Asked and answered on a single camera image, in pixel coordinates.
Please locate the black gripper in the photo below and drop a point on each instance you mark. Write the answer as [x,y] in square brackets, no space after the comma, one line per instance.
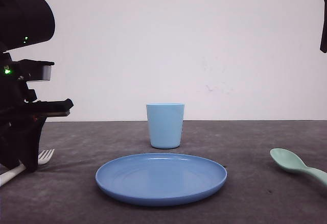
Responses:
[20,142]

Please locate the white plastic fork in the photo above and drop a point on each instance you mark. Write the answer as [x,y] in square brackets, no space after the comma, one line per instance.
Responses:
[43,158]

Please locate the light blue plastic cup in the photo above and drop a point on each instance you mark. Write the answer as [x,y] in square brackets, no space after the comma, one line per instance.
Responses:
[165,122]

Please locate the mint green plastic spoon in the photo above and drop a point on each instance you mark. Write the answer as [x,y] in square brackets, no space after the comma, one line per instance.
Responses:
[292,163]

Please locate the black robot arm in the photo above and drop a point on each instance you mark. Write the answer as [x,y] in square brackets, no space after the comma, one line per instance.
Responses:
[103,60]

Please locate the blue plastic plate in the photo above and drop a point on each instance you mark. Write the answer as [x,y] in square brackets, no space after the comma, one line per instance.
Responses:
[160,179]

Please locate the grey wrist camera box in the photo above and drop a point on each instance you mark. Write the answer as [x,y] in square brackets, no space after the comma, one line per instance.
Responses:
[37,70]

